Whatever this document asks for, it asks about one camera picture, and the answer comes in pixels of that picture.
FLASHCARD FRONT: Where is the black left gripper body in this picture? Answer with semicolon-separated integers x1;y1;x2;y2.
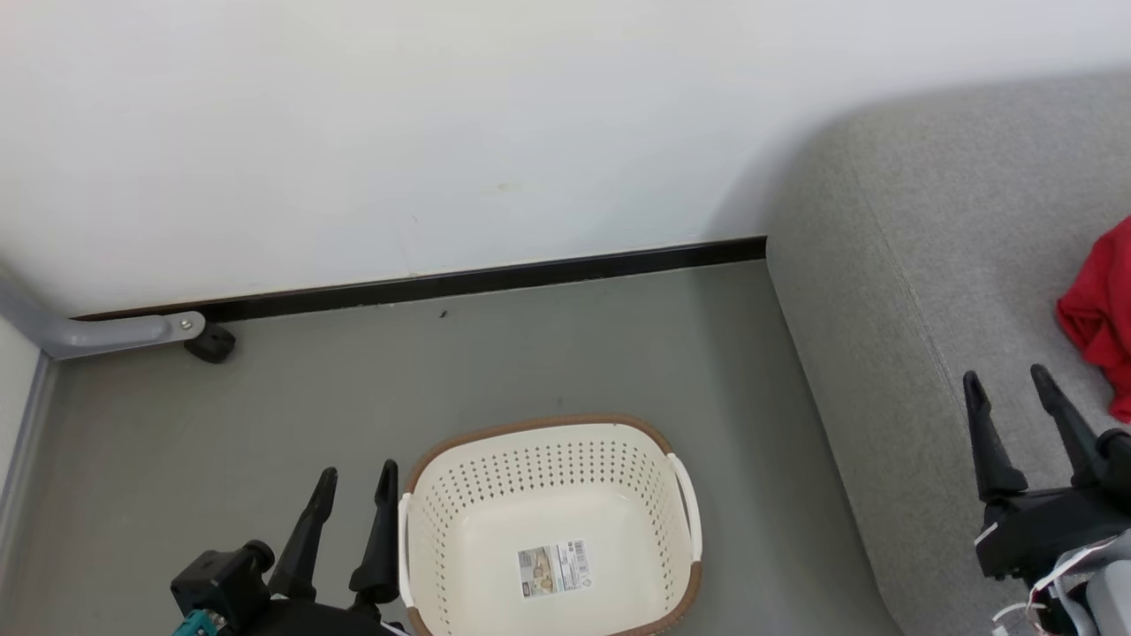
170;540;409;636

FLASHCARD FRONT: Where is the red and white garment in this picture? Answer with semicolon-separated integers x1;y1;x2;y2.
1056;215;1131;423

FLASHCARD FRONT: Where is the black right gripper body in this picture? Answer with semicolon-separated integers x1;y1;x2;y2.
974;428;1131;584

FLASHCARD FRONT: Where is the grey metal frame leg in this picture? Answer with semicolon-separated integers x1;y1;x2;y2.
0;263;207;362

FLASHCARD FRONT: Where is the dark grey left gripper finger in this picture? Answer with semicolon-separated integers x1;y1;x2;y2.
268;467;339;603
348;458;401;610

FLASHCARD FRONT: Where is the cream plastic laundry basket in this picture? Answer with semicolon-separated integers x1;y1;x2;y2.
397;413;705;636

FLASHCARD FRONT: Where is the paper label sticker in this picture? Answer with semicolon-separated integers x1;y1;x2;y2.
517;539;592;595

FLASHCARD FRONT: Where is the black caster wheel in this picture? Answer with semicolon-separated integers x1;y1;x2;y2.
183;323;238;366

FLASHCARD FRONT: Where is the grey fabric sofa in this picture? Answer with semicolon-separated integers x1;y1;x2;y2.
765;71;1131;636

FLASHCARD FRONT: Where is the black baseboard strip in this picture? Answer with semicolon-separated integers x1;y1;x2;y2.
71;235;768;324

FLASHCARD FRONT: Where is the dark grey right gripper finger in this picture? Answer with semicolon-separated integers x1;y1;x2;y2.
962;370;1031;506
1029;363;1111;488

